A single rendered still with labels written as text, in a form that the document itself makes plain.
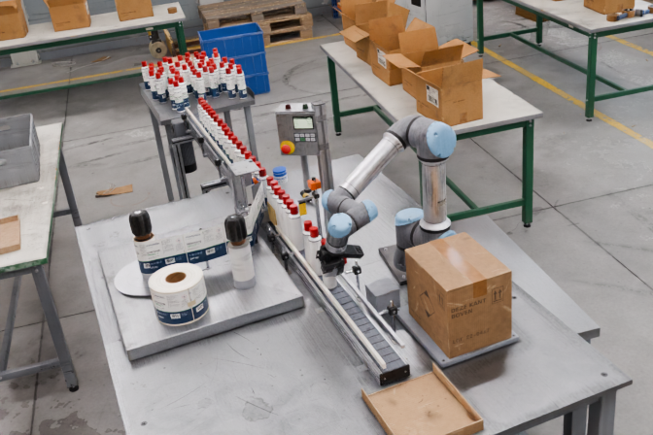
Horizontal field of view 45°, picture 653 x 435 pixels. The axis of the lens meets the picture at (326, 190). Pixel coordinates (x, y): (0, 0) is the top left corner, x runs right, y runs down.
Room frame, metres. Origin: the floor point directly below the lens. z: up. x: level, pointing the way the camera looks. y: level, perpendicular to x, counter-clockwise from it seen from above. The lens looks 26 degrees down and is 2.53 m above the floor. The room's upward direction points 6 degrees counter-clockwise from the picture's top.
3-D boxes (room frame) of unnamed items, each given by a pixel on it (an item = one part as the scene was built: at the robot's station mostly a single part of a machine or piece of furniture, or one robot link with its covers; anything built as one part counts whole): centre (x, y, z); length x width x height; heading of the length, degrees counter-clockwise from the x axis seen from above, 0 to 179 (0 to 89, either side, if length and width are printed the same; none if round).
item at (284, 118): (2.94, 0.07, 1.38); 0.17 x 0.10 x 0.19; 74
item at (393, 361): (2.81, 0.12, 0.86); 1.65 x 0.08 x 0.04; 19
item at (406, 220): (2.70, -0.31, 1.02); 0.13 x 0.12 x 0.14; 36
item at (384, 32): (5.27, -0.58, 0.97); 0.45 x 0.38 x 0.37; 105
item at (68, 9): (7.97, 2.34, 0.96); 0.43 x 0.42 x 0.37; 99
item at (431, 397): (1.87, -0.21, 0.85); 0.30 x 0.26 x 0.04; 19
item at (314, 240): (2.66, 0.07, 0.98); 0.05 x 0.05 x 0.20
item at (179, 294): (2.50, 0.59, 0.95); 0.20 x 0.20 x 0.14
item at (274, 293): (2.78, 0.58, 0.86); 0.80 x 0.67 x 0.05; 19
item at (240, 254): (2.64, 0.36, 1.03); 0.09 x 0.09 x 0.30
